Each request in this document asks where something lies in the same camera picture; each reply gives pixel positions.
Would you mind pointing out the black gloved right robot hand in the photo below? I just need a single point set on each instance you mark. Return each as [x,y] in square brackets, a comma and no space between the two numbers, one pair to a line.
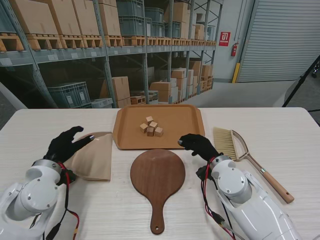
[200,146]

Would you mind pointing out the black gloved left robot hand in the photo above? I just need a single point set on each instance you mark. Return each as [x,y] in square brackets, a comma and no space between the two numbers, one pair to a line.
[63,147]

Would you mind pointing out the beige plastic dustpan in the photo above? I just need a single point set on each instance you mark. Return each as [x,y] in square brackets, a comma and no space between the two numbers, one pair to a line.
[95,157]

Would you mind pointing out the small wood block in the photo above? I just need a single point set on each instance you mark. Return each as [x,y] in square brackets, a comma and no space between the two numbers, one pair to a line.
[143,127]
[150,131]
[153,124]
[158,131]
[149,119]

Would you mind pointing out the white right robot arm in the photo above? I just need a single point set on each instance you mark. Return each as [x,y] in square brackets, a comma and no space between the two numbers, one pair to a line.
[252,212]

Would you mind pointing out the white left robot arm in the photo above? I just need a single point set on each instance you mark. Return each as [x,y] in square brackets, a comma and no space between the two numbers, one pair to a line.
[27,200]

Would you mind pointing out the round dark wooden cutting board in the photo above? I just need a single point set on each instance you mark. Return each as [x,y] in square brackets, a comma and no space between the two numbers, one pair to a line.
[157,190]

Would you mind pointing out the orange-brown plastic tray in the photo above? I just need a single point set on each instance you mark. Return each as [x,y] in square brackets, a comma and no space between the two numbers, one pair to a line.
[155,125]

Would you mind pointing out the gray plastic crate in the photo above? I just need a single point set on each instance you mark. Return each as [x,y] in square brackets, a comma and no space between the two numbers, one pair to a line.
[130,8]
[158,29]
[154,15]
[132,26]
[68,96]

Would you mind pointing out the large cardboard box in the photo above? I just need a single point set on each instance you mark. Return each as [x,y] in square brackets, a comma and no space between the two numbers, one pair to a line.
[66,17]
[162,91]
[178,12]
[87,17]
[33,17]
[120,88]
[110,20]

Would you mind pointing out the wooden pallet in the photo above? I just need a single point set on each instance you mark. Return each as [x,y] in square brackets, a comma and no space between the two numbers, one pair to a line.
[43,41]
[138,100]
[71,41]

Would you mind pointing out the gray metal shelving rack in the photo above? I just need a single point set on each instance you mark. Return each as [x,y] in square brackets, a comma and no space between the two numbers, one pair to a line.
[109,72]

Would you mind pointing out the red fire extinguisher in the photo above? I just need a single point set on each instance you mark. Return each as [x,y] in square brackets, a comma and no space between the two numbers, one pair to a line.
[234,50]

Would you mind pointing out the black tripod stand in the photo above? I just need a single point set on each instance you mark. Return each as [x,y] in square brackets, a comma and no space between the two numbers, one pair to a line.
[297,86]

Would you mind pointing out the gray roller shutter door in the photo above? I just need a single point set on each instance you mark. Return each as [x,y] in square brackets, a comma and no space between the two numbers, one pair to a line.
[280,40]

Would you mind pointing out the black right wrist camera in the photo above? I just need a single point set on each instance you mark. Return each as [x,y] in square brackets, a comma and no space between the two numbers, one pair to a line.
[202,173]

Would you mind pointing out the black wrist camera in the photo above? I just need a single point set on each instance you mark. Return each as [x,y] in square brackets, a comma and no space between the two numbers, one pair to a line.
[68,176]
[202,173]

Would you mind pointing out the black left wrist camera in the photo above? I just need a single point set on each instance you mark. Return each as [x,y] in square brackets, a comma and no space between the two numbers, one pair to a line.
[68,176]

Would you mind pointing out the yellow corner guard post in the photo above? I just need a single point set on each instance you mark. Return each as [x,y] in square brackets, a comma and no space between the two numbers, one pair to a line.
[235,73]

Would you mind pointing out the red wall sign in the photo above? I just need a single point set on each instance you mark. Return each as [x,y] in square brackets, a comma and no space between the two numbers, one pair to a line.
[224,39]

